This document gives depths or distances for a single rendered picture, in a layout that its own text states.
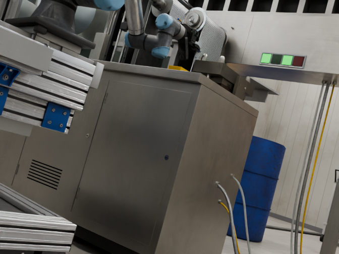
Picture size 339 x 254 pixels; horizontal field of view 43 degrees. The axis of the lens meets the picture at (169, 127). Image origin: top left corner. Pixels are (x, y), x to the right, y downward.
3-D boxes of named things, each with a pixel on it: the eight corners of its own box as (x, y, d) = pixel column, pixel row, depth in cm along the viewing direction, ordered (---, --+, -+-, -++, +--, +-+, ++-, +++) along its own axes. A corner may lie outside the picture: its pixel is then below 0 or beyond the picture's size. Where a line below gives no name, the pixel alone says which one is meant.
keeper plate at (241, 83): (231, 96, 218) (236, 75, 219) (239, 101, 226) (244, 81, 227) (235, 96, 216) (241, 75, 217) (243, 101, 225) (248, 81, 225)
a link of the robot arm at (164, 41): (147, 56, 204) (154, 35, 204) (169, 60, 200) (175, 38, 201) (141, 51, 196) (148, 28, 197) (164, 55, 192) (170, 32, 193)
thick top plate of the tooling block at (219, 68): (192, 70, 214) (195, 59, 215) (226, 93, 247) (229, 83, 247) (220, 74, 205) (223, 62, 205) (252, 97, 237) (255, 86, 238)
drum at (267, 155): (275, 245, 413) (299, 149, 420) (235, 240, 371) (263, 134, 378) (225, 225, 460) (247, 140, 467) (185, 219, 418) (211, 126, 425)
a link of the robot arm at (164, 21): (151, 28, 196) (156, 11, 197) (165, 38, 205) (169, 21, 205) (165, 29, 191) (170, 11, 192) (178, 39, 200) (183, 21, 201)
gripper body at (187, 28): (200, 33, 214) (188, 23, 205) (195, 49, 214) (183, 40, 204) (187, 32, 219) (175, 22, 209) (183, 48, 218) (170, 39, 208)
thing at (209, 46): (192, 63, 221) (202, 29, 222) (213, 77, 240) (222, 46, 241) (192, 63, 220) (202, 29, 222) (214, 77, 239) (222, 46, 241)
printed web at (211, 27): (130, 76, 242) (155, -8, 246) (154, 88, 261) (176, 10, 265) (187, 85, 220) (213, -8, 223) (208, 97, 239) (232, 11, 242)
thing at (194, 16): (196, 9, 223) (199, 21, 220) (199, 11, 224) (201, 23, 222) (184, 15, 226) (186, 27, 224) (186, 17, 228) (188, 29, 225)
